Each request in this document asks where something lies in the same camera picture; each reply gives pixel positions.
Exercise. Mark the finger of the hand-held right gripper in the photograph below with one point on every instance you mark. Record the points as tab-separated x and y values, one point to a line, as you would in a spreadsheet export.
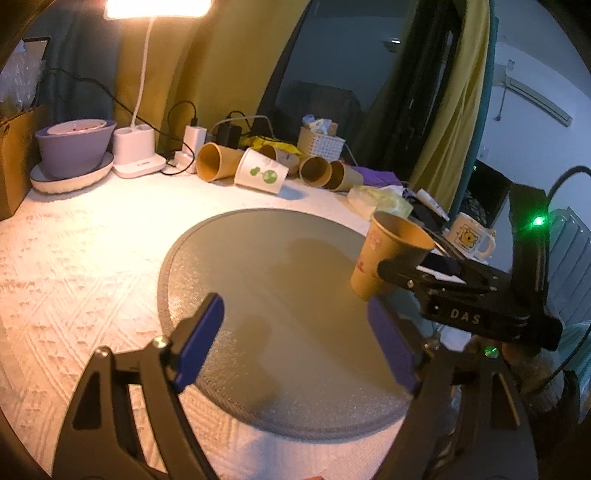
401	274
466	267

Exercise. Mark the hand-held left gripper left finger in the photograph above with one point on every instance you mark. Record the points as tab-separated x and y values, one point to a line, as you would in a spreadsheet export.
203	341

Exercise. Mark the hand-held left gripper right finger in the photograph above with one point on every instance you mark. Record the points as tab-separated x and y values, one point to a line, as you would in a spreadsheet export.
390	344

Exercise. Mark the white woven basket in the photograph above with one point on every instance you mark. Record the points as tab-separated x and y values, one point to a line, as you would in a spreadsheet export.
321	144

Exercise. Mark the cardboard box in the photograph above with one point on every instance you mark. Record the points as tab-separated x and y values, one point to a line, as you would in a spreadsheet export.
18	152

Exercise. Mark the purple bowl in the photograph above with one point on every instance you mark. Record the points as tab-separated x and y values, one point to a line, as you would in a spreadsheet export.
74	147

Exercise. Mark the white plate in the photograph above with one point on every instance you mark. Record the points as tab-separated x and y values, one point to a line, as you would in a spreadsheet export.
69	182

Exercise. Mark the purple cloth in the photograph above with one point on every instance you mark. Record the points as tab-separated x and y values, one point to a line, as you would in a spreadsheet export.
378	176

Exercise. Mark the white desk lamp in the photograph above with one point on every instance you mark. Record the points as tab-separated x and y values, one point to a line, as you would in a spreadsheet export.
136	152

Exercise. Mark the brown paper cup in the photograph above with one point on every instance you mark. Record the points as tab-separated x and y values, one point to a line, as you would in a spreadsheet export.
344	176
315	170
388	249
217	161
281	156

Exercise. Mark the white green-print paper cup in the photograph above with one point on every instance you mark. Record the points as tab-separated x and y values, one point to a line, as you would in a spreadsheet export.
261	173

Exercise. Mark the round grey mat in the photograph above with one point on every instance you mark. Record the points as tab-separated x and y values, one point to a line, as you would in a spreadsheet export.
277	295

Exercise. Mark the white bear-print mug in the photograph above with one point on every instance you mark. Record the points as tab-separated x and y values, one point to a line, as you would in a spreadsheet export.
468	237

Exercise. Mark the yellow curtain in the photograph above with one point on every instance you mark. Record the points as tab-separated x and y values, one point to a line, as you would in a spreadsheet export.
455	110

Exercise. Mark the white charger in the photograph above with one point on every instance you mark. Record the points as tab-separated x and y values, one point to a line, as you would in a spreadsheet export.
194	138

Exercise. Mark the black power adapter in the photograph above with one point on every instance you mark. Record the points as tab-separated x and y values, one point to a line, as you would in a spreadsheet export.
229	134

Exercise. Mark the white radiator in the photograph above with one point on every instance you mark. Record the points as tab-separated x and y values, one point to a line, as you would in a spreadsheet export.
570	263

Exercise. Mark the white air conditioner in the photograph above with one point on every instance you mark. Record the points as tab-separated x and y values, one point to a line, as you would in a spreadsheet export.
538	99

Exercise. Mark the clear plastic bag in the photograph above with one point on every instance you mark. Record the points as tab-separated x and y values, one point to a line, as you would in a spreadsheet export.
18	78

